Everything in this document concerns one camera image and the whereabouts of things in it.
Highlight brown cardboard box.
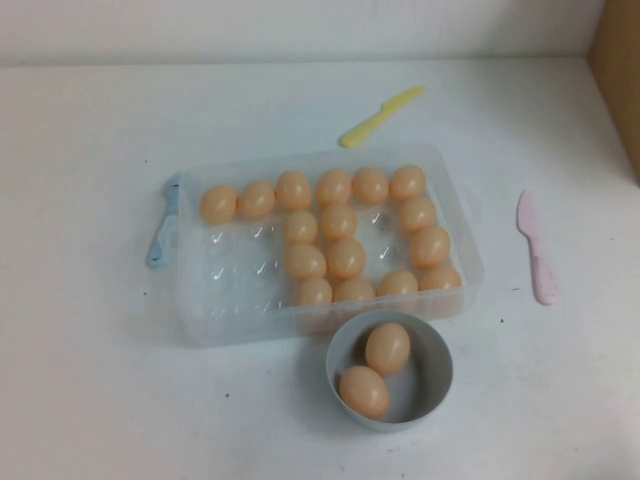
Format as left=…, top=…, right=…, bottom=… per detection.
left=588, top=0, right=640, bottom=187

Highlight pink plastic knife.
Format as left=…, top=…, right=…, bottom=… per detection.
left=517, top=188, right=560, bottom=306

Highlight orange bread rolls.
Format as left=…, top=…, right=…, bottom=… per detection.
left=418, top=265, right=463, bottom=292

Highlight blue plastic knife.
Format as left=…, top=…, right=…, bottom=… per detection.
left=144, top=171, right=184, bottom=271

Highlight yellow plastic knife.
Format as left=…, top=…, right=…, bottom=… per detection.
left=339, top=85, right=427, bottom=149

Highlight clear plastic egg box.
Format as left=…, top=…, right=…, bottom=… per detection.
left=169, top=142, right=486, bottom=349

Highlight beige plastic egg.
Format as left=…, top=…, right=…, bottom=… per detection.
left=274, top=170, right=314, bottom=211
left=351, top=165, right=390, bottom=204
left=410, top=225, right=452, bottom=269
left=388, top=164, right=427, bottom=201
left=326, top=237, right=367, bottom=280
left=339, top=365, right=391, bottom=420
left=333, top=277, right=376, bottom=303
left=320, top=202, right=359, bottom=240
left=293, top=277, right=334, bottom=307
left=397, top=196, right=438, bottom=233
left=199, top=184, right=239, bottom=225
left=283, top=242, right=328, bottom=280
left=364, top=321, right=412, bottom=377
left=315, top=168, right=353, bottom=206
left=236, top=180, right=277, bottom=220
left=376, top=270, right=420, bottom=297
left=282, top=209, right=319, bottom=245

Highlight grey round bowl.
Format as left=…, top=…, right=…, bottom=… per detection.
left=325, top=308, right=454, bottom=434

